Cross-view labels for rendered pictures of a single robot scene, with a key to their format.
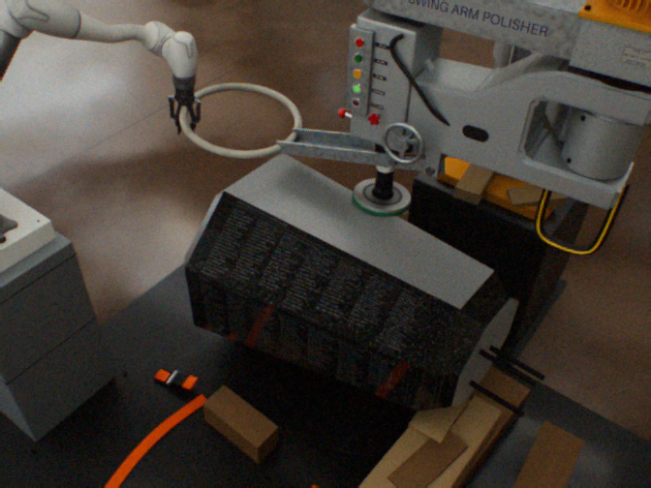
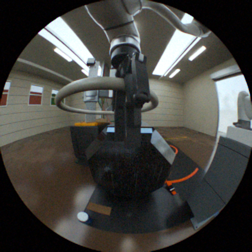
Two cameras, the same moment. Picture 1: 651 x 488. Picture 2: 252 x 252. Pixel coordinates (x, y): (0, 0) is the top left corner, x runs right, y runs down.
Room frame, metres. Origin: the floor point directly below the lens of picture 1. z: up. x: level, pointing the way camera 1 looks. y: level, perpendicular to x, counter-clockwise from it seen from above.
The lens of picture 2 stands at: (2.37, 0.68, 0.91)
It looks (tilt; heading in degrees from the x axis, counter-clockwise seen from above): 9 degrees down; 238
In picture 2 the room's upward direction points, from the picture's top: straight up
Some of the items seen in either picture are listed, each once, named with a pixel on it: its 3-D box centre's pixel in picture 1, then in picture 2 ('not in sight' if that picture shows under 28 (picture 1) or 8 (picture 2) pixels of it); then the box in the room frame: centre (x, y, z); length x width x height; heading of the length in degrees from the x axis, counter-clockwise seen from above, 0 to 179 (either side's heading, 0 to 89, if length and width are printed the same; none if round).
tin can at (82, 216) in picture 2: not in sight; (85, 218); (2.61, 0.41, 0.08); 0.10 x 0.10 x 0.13
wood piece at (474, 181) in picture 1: (475, 182); (101, 120); (2.04, -0.61, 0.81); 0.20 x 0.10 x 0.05; 151
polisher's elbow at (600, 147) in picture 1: (604, 134); not in sight; (1.57, -0.80, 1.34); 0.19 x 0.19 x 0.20
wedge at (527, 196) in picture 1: (536, 194); not in sight; (1.98, -0.84, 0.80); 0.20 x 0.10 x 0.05; 91
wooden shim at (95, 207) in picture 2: not in sight; (98, 208); (2.45, 0.31, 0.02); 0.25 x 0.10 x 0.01; 143
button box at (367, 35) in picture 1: (359, 72); not in sight; (1.85, -0.12, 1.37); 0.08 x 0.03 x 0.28; 59
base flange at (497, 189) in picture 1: (511, 166); (90, 122); (2.22, -0.80, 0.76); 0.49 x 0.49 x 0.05; 53
